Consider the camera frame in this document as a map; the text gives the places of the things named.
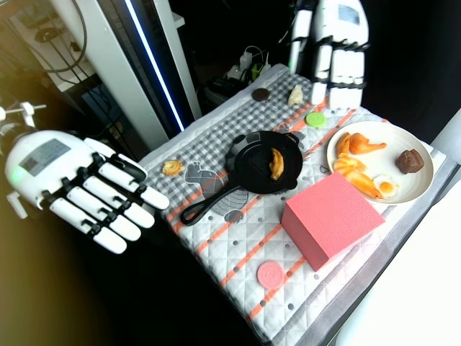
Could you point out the grey quilt with bear print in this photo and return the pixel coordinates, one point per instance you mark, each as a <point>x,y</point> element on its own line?
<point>252,248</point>

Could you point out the toy fried egg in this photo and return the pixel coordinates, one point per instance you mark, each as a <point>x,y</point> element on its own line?
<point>386,186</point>

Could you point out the white power strip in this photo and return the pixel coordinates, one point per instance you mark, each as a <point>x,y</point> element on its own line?
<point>237,72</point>

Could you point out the toy shrimp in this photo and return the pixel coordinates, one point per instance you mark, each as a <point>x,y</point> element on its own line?
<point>363,183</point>

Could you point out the toy chicken drumstick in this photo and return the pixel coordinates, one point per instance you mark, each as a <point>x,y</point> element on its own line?
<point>362,143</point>

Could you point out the pink box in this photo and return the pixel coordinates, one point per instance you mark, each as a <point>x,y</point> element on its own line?
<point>331,212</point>

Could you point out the black box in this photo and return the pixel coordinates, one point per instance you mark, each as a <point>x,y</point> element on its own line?
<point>221,86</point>

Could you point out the white toy dumpling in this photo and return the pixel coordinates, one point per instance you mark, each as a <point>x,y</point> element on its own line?
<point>295,95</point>

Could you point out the orange crescent pastry toy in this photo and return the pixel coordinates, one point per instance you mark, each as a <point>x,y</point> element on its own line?
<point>344,145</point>

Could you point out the swirl butter cookie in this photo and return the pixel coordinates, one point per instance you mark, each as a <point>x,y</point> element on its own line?
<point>172,168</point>

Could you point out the pink sandwich cookie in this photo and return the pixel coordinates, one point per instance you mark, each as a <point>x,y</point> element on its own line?
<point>271,275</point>

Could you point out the green adapter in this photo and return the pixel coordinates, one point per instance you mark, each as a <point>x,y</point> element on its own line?
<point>257,70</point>

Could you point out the green sandwich cookie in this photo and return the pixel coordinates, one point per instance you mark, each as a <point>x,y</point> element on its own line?
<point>316,119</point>

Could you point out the black cast iron skillet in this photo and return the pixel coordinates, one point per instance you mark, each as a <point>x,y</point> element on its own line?
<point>252,169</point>

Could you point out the white charger plug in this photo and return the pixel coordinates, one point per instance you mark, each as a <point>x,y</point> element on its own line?
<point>247,57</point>

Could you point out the toy croissant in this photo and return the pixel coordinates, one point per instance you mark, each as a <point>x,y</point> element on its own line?
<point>347,164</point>

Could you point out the cream round plate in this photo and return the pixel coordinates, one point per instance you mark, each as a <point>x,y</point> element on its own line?
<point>392,138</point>

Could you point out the white pillar with blue light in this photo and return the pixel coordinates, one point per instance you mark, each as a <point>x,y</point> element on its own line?
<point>119,72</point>

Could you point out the fried toy dumpling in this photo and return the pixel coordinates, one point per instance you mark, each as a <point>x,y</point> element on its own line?
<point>276,164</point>

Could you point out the brown sandwich cookie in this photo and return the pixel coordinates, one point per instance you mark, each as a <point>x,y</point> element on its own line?
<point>260,94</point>

